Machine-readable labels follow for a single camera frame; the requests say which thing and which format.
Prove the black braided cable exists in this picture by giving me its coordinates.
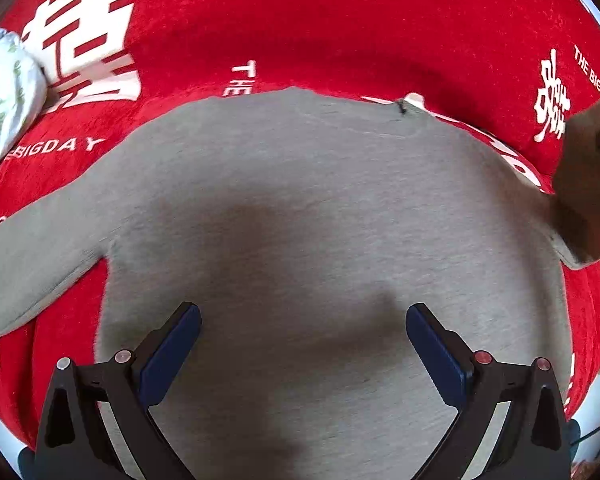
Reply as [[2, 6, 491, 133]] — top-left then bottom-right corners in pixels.
[[571, 416, 600, 449]]

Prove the red wedding bedspread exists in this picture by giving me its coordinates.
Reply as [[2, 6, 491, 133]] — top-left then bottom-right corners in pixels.
[[0, 0, 600, 451]]

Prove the grey knit sweater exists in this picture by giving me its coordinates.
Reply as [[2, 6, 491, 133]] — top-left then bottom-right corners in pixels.
[[0, 89, 600, 479]]

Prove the white floral quilt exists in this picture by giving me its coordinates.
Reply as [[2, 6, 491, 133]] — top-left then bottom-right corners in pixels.
[[0, 28, 47, 163]]

